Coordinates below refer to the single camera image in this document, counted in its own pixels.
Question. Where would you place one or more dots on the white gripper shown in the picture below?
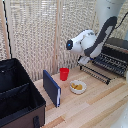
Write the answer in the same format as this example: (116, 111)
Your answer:
(84, 60)

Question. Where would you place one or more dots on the red plastic cup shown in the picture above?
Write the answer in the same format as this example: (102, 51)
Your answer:
(64, 74)

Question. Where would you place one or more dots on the white black Franka robot arm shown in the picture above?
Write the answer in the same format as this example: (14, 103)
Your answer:
(96, 40)

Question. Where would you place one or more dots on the black toaster oven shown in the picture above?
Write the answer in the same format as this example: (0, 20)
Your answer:
(116, 55)

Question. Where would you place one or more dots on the yellow food pieces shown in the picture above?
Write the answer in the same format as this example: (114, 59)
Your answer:
(76, 86)

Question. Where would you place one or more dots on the white bowl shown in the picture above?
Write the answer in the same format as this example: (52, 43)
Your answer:
(78, 87)

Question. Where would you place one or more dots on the light wooden pole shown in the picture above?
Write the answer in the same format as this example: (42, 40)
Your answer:
(58, 33)

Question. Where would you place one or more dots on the dark blue book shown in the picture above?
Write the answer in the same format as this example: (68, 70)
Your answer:
(50, 87)

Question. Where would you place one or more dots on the beige bamboo blind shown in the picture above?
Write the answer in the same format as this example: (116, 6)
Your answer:
(31, 33)

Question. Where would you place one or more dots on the black fabric storage case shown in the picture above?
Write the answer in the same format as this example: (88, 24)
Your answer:
(18, 93)

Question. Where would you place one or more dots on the thin black vertical strip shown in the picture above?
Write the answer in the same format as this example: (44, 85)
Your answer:
(8, 36)

